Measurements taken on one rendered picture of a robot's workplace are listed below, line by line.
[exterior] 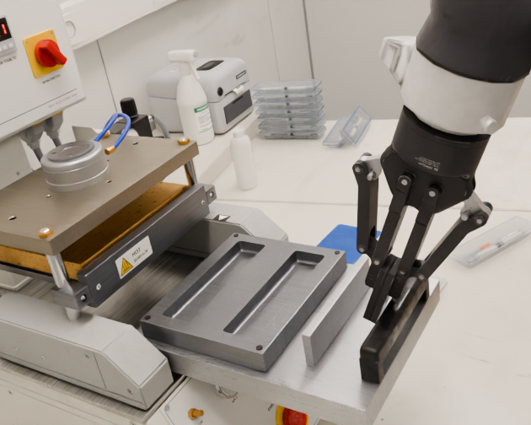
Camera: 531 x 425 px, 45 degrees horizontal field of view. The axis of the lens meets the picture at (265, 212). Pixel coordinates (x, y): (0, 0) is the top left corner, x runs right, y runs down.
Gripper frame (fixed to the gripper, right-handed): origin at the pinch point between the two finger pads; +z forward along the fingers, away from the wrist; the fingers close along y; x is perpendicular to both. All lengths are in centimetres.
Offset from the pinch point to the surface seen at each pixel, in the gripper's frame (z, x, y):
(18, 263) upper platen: 14.4, -8.8, -41.7
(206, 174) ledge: 48, 64, -58
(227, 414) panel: 21.7, -7.6, -10.9
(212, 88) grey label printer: 37, 85, -70
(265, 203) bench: 44, 60, -39
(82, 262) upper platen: 8.2, -8.8, -31.5
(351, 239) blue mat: 35, 49, -15
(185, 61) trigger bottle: 30, 80, -76
